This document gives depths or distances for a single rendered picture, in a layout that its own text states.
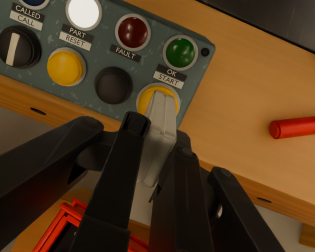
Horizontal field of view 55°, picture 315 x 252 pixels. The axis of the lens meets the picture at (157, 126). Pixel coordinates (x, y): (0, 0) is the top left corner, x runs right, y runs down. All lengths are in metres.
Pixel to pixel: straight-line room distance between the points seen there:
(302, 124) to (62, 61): 0.20
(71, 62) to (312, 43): 0.23
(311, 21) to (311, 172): 0.15
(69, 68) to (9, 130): 0.99
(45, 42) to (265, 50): 0.19
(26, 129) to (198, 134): 0.98
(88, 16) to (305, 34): 0.21
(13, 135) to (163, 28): 1.02
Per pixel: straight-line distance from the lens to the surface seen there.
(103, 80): 0.21
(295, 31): 0.33
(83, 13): 0.22
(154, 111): 0.16
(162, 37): 0.21
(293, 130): 0.28
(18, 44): 0.23
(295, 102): 0.30
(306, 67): 0.32
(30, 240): 0.35
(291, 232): 1.38
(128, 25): 0.21
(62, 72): 0.22
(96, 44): 0.22
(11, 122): 1.20
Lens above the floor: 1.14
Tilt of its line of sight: 75 degrees down
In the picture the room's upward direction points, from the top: 45 degrees clockwise
